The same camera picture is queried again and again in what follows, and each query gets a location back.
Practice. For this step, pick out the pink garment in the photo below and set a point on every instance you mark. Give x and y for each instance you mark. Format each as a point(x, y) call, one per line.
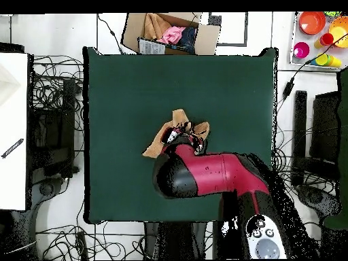
point(171, 35)

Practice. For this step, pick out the grey stand leg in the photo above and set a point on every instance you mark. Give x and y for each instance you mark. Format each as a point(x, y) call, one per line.
point(46, 188)
point(315, 197)

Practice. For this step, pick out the yellow plastic cup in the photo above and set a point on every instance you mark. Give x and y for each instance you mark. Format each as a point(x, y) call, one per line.
point(323, 59)

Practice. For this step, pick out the dark green table cloth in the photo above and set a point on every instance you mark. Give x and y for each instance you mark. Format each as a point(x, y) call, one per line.
point(136, 95)
point(343, 163)

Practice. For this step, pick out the white table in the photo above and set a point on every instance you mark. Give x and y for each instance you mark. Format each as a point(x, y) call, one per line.
point(13, 176)

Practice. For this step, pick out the white shipping label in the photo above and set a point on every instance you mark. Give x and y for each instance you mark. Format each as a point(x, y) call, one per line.
point(151, 47)

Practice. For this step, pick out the black upright bar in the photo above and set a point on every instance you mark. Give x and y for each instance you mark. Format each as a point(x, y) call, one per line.
point(300, 136)

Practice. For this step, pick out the yellow plastic bowl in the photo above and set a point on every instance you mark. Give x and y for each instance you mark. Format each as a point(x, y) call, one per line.
point(339, 32)

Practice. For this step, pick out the black power strip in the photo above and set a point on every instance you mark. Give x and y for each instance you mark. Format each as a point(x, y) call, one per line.
point(81, 244)

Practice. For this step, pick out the black equipment rack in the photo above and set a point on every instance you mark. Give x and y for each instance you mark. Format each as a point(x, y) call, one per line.
point(51, 152)

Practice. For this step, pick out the dark blue jeans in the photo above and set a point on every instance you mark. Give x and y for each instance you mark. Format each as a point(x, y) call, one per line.
point(189, 38)

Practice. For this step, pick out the tan terry towel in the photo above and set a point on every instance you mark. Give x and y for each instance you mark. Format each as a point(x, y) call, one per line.
point(153, 149)

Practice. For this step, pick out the tan cloth bundle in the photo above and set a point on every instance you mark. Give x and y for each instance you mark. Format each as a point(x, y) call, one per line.
point(155, 25)

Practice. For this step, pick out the red plastic cup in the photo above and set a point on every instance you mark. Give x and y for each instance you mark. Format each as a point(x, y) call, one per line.
point(326, 39)

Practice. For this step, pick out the black case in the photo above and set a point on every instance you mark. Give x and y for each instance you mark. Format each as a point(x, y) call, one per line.
point(325, 130)

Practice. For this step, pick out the magenta plastic bowl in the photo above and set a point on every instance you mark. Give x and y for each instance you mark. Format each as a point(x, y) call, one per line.
point(301, 50)

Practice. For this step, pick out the orange plastic bowl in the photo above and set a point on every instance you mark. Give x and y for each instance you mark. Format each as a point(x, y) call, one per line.
point(312, 23)

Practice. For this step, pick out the green plastic bowl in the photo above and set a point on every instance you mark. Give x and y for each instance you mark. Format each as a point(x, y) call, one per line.
point(332, 13)

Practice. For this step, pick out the brown cardboard box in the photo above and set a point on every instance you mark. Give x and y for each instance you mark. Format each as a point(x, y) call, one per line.
point(209, 38)

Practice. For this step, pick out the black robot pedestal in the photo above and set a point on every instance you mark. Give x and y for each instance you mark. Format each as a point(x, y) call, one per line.
point(176, 239)

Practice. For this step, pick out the black printed strip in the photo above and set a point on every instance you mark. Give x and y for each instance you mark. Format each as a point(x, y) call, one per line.
point(12, 148)

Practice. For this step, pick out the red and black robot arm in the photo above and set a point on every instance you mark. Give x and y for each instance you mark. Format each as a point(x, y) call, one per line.
point(212, 174)

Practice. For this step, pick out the white tray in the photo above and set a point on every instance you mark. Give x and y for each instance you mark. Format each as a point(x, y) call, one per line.
point(312, 39)

